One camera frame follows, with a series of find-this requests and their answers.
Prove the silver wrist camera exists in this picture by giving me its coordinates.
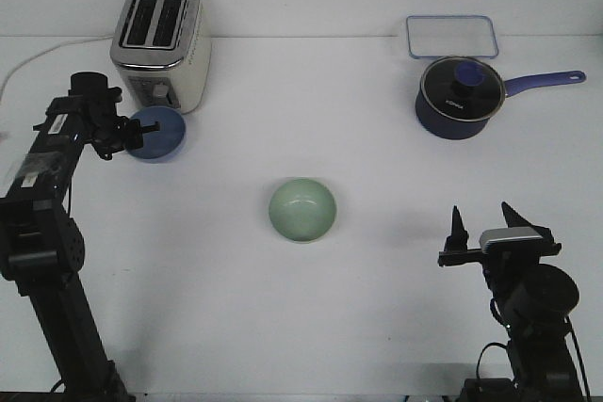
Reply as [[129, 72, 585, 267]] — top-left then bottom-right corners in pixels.
[[479, 227, 543, 254]]

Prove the blue bowl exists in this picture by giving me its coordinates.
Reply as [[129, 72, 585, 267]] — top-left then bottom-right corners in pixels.
[[128, 105, 187, 162]]

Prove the clear container blue-rimmed lid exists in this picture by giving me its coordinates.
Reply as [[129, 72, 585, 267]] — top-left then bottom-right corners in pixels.
[[405, 15, 499, 59]]

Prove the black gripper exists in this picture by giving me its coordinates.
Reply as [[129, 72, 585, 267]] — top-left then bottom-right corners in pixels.
[[68, 72, 160, 160], [438, 201, 562, 299]]

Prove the blue saucepan with handle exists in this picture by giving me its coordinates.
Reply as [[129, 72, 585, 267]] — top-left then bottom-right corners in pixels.
[[416, 71, 587, 140]]

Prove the silver two-slot toaster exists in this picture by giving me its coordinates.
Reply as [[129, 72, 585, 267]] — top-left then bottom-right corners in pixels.
[[109, 0, 212, 114]]

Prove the white toaster power cable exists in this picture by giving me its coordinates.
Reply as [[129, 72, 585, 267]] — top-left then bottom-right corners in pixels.
[[0, 35, 117, 102]]

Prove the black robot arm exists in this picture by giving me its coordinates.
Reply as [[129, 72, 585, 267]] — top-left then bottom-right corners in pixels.
[[438, 203, 592, 401], [1, 72, 159, 401]]

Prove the green bowl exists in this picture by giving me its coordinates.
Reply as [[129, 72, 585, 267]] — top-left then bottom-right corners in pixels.
[[268, 178, 337, 243]]

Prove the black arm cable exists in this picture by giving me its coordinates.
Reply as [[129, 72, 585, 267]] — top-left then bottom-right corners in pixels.
[[474, 316, 593, 398]]

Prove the glass pot lid blue knob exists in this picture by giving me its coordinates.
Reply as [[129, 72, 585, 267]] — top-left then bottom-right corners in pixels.
[[420, 56, 504, 121]]

